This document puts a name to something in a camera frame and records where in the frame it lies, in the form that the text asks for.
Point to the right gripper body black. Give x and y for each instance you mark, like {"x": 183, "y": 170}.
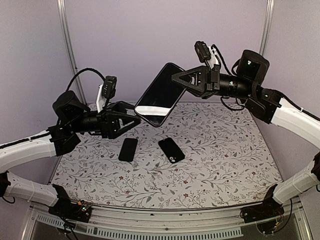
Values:
{"x": 213, "y": 81}

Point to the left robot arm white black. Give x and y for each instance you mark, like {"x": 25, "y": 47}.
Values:
{"x": 74, "y": 118}

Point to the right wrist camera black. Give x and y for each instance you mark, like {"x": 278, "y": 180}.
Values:
{"x": 202, "y": 51}

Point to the large black phone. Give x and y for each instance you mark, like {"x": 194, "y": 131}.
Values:
{"x": 128, "y": 150}

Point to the small black phone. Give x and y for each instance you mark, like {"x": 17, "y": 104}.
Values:
{"x": 159, "y": 99}

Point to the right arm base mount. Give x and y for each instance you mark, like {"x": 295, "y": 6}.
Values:
{"x": 267, "y": 209}

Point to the right camera cable black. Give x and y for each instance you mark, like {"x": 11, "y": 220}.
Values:
{"x": 221, "y": 58}

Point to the right aluminium frame post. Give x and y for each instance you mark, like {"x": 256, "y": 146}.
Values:
{"x": 266, "y": 26}

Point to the front aluminium rail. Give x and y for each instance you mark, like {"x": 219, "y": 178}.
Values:
{"x": 123, "y": 223}

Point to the black case with camera holes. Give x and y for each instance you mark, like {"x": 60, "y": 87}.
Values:
{"x": 171, "y": 150}

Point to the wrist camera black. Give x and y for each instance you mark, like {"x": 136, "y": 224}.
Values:
{"x": 109, "y": 87}
{"x": 202, "y": 51}

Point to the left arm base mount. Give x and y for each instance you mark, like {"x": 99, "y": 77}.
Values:
{"x": 66, "y": 208}

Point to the aluminium frame post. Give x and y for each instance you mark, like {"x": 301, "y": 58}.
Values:
{"x": 61, "y": 7}
{"x": 266, "y": 26}

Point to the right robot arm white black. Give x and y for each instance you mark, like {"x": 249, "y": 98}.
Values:
{"x": 245, "y": 84}

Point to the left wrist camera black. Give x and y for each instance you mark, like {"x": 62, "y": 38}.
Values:
{"x": 109, "y": 87}

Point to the floral patterned table mat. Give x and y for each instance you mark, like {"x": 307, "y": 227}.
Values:
{"x": 227, "y": 162}

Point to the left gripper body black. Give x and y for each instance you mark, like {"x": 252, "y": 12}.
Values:
{"x": 103, "y": 124}

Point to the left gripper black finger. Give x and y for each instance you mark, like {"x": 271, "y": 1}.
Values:
{"x": 129, "y": 122}
{"x": 119, "y": 109}

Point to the left aluminium frame post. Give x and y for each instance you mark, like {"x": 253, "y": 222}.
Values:
{"x": 61, "y": 7}

